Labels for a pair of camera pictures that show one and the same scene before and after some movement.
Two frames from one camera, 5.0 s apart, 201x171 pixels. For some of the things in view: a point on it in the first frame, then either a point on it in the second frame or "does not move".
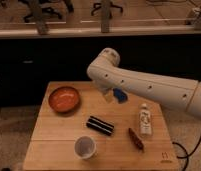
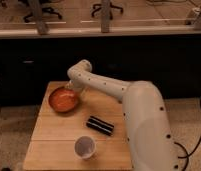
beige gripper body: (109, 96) → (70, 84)
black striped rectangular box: (100, 125) does not move
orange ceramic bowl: (63, 99) does not move
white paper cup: (84, 146) does not move
